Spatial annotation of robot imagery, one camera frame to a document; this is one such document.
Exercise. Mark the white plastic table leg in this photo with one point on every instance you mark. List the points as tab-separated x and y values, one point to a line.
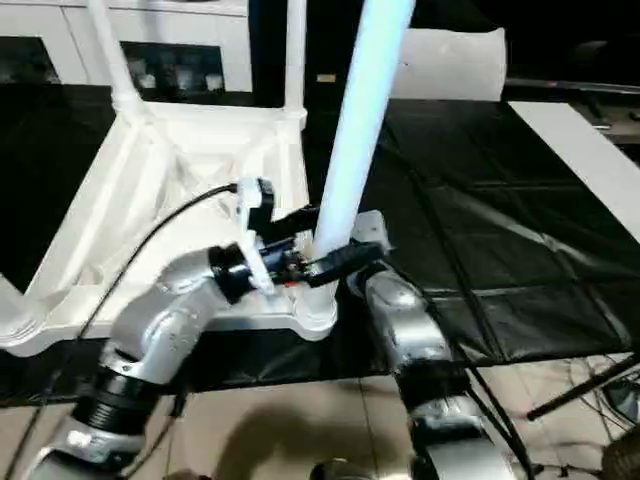
15	310
295	60
115	60
360	125

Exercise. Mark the white plastic table top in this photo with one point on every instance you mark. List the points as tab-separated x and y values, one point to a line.
150	175

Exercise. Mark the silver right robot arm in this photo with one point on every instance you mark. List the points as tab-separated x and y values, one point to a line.
415	320

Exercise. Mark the small tan label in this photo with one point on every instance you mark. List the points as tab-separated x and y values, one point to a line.
326	78

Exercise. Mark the black work mat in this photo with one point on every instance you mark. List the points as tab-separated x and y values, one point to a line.
500	225

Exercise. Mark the dark cabinet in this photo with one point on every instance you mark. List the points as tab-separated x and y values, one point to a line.
320	40

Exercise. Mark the white board with round fitting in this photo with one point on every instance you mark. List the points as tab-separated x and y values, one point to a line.
460	65

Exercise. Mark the white glass-door cabinet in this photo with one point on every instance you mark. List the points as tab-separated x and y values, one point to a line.
175	25

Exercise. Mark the white flat panel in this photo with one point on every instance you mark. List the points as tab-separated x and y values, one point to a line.
590	160

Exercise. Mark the thin black rod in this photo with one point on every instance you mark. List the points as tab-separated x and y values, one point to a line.
580	390

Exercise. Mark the dark grey bar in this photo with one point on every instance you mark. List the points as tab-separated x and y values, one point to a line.
570	86

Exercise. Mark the brown round object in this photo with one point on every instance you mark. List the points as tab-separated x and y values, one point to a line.
622	462

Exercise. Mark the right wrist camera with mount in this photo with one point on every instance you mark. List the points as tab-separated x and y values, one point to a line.
372	230

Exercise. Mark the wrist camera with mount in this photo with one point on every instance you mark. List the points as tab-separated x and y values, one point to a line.
250	200
372	230

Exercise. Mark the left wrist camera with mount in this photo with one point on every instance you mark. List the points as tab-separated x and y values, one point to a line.
250	200

